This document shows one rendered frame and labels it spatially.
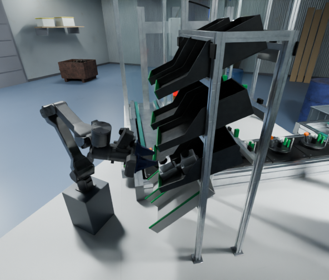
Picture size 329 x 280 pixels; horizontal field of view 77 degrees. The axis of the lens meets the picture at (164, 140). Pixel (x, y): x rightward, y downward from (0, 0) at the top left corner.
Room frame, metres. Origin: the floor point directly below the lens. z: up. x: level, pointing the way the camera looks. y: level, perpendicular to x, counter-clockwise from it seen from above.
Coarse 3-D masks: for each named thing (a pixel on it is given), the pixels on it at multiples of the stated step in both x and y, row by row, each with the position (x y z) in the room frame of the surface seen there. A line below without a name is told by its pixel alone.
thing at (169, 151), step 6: (180, 144) 0.66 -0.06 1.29; (186, 144) 0.66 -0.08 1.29; (156, 150) 0.78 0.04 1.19; (168, 150) 0.74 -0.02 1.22; (174, 150) 0.72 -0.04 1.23; (180, 150) 0.66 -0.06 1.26; (156, 156) 0.73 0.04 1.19; (162, 156) 0.71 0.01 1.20; (174, 156) 0.66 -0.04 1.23; (180, 156) 0.66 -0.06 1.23
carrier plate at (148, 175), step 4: (144, 156) 1.07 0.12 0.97; (148, 156) 1.07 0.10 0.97; (144, 168) 0.94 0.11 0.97; (148, 168) 0.94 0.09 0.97; (152, 168) 0.94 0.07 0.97; (156, 168) 0.94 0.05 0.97; (144, 172) 0.93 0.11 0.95; (148, 172) 0.91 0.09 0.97; (152, 172) 0.91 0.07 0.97; (148, 176) 0.87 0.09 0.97
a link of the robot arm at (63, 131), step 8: (48, 104) 0.77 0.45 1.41; (48, 120) 0.73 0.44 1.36; (56, 120) 0.74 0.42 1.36; (56, 128) 0.74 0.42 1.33; (64, 128) 0.74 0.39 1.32; (64, 136) 0.72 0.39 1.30; (72, 136) 0.74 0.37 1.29; (64, 144) 0.71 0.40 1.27; (72, 144) 0.71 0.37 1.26; (72, 152) 0.69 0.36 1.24; (80, 152) 0.71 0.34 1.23; (72, 160) 0.68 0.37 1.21; (80, 160) 0.67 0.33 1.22; (88, 160) 0.69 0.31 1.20; (72, 168) 0.67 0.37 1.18; (80, 168) 0.65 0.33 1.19; (88, 168) 0.67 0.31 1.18; (80, 176) 0.64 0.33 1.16
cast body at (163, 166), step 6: (168, 156) 0.61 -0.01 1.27; (162, 162) 0.58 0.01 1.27; (168, 162) 0.57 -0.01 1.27; (174, 162) 0.61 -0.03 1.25; (162, 168) 0.57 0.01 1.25; (168, 168) 0.57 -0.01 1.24; (174, 168) 0.57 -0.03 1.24; (180, 168) 0.59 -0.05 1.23; (162, 174) 0.57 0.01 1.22; (168, 174) 0.57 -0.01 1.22; (174, 174) 0.57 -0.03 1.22
